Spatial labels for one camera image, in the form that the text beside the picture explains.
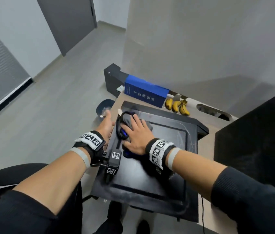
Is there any person's right hand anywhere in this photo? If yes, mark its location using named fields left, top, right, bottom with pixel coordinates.
left=122, top=114, right=154, bottom=156

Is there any person's left hand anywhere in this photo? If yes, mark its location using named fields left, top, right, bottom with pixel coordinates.
left=96, top=110, right=115, bottom=147

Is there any grey cleaning cloth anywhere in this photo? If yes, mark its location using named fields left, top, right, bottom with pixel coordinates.
left=115, top=111, right=152, bottom=159

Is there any black device with blue light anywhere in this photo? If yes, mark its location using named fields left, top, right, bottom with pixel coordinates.
left=90, top=101, right=209, bottom=223

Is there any black Lenovo tower case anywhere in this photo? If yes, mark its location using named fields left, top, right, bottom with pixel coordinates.
left=213, top=94, right=275, bottom=195

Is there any person's left forearm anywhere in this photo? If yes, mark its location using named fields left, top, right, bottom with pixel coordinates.
left=0, top=150, right=90, bottom=234

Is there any person's right forearm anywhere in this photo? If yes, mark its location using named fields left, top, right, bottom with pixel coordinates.
left=170, top=150, right=275, bottom=234

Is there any person's left shoe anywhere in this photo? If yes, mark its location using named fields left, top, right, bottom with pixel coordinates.
left=107, top=201, right=123, bottom=234

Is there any person's shoe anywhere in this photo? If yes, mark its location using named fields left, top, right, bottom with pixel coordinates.
left=107, top=201, right=123, bottom=234
left=136, top=219, right=151, bottom=234

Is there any person's right shoe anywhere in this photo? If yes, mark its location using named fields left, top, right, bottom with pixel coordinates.
left=136, top=219, right=151, bottom=234

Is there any left wrist marker band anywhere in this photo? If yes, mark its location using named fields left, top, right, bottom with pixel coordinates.
left=74, top=130, right=106, bottom=167

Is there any wrist marker band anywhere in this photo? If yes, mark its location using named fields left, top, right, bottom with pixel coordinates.
left=74, top=130, right=106, bottom=167
left=145, top=138, right=177, bottom=170

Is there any dark blue waste bin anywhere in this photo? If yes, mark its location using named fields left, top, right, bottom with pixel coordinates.
left=96, top=99, right=116, bottom=119

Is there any right wrist marker band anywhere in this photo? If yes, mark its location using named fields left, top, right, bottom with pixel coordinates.
left=145, top=138, right=177, bottom=170

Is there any small blue plastic box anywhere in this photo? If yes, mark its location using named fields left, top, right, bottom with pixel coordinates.
left=124, top=75, right=170, bottom=109

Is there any black floor box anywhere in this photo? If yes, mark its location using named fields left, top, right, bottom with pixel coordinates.
left=103, top=63, right=129, bottom=98

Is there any grey metal stand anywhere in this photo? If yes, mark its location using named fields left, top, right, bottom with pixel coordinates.
left=168, top=91, right=188, bottom=101

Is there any black office chair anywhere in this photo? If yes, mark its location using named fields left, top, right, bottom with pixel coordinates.
left=0, top=163, right=99, bottom=234

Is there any grey door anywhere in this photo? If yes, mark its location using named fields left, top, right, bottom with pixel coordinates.
left=35, top=0, right=98, bottom=57

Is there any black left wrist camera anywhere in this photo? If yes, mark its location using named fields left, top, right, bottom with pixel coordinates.
left=103, top=148, right=122, bottom=184

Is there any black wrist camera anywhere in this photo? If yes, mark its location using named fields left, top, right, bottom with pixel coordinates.
left=150, top=165, right=175, bottom=181
left=103, top=148, right=122, bottom=184

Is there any white right wrist strap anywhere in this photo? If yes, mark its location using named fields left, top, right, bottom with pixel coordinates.
left=167, top=147, right=182, bottom=171

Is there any white wrist strap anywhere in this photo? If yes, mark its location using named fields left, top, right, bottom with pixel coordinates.
left=69, top=148, right=91, bottom=169
left=167, top=147, right=182, bottom=171

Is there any white left wrist strap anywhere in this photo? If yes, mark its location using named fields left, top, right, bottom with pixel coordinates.
left=69, top=148, right=91, bottom=169

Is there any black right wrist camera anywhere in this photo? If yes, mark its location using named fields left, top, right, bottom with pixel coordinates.
left=150, top=165, right=175, bottom=181

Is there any black floor cable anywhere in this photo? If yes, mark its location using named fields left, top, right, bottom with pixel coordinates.
left=200, top=195, right=206, bottom=234

